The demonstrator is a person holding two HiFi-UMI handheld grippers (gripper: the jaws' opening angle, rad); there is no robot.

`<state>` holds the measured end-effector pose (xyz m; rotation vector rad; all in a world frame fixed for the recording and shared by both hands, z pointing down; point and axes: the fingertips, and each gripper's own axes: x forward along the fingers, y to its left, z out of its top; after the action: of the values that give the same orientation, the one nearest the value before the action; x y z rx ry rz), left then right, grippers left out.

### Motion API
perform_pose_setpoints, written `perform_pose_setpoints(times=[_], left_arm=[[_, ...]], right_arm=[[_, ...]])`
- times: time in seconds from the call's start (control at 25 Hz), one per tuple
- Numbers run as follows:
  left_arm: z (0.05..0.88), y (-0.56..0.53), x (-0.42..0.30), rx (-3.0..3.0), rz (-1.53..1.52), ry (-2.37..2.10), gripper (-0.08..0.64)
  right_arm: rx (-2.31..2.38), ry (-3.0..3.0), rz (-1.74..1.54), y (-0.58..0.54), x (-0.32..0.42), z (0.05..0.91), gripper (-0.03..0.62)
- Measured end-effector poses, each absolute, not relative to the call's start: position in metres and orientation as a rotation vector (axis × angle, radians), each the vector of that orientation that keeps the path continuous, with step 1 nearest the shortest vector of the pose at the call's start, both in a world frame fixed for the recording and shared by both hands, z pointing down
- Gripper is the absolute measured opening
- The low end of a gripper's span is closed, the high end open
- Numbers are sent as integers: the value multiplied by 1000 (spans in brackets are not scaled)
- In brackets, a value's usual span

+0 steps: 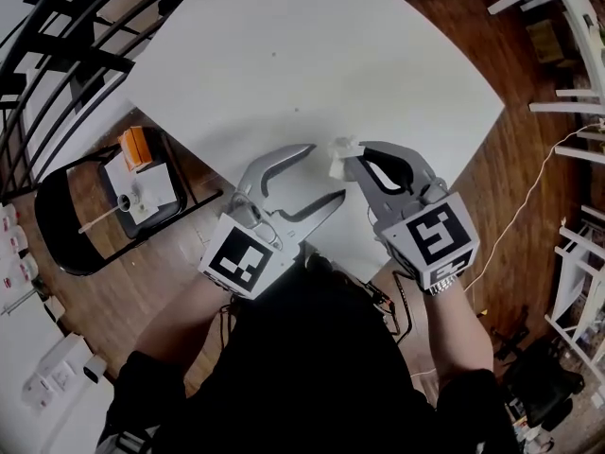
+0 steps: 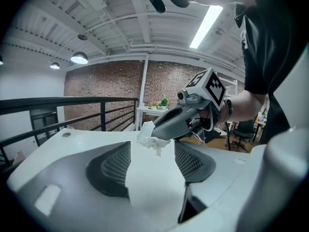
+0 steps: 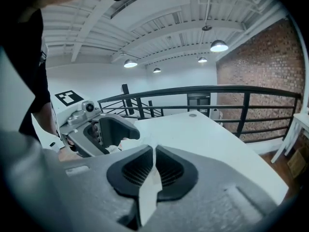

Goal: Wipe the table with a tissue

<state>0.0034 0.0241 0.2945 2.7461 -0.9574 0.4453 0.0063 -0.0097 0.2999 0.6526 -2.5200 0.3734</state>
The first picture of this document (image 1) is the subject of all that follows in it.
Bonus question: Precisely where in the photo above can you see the black folding chair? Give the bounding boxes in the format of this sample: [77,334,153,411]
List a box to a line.
[33,128,225,277]

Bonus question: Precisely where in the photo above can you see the white cabinet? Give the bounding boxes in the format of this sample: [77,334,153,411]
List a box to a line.
[0,290,117,454]

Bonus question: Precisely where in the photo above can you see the white square table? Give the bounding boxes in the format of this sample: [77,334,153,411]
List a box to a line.
[123,0,506,286]

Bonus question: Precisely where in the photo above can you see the thin wooden stick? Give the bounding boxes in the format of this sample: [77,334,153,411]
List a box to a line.
[78,203,125,235]

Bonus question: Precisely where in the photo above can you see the grey strap with buckle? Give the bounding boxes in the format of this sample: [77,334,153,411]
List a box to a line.
[96,423,162,454]

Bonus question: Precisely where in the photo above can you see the person's black clothing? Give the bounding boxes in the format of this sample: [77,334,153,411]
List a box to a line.
[96,253,521,454]

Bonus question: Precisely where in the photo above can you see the small white cloth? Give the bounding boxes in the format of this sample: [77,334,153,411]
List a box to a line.
[327,134,366,183]

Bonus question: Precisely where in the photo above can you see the orange box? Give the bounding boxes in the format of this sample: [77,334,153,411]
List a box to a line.
[117,126,154,172]

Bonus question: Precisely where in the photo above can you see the white paper stack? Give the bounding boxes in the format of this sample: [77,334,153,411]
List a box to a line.
[103,161,179,227]

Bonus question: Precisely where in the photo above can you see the black metal railing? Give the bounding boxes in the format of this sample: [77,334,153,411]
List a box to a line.
[0,0,212,203]

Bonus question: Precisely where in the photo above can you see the white shelf rack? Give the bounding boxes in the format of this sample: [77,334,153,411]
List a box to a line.
[543,120,605,383]

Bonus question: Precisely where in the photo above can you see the long white cable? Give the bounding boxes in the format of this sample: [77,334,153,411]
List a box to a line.
[462,119,605,293]

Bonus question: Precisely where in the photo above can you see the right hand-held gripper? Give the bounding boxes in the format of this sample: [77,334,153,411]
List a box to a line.
[342,141,481,295]

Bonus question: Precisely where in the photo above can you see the brown cardboard box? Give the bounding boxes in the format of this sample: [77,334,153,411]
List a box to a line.
[526,19,566,63]

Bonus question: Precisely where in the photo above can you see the person's right forearm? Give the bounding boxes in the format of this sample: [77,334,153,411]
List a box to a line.
[423,279,495,390]

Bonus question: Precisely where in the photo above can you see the white flat boxes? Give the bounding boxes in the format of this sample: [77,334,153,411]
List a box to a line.
[21,331,91,411]

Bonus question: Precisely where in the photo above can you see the black tripod stand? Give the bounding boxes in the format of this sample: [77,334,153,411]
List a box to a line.
[491,305,531,364]

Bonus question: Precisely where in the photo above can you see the silver metal watch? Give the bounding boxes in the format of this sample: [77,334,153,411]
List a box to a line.
[427,274,460,296]

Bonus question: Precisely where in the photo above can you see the person's left forearm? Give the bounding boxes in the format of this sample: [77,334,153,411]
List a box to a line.
[134,276,243,374]

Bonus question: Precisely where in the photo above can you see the small white cylinder device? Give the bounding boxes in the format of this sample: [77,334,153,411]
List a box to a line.
[82,355,108,385]

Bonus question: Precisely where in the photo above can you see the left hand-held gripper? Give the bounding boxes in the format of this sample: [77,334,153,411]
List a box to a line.
[197,143,347,301]

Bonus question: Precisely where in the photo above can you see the clear bottle red label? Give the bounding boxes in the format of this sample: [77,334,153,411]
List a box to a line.
[0,204,23,229]
[3,255,40,284]
[0,232,29,255]

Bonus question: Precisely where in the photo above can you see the black waist cable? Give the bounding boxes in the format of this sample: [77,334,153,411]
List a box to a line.
[368,271,418,345]

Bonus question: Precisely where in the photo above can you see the black office chair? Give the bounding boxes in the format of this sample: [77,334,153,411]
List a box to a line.
[500,338,588,430]

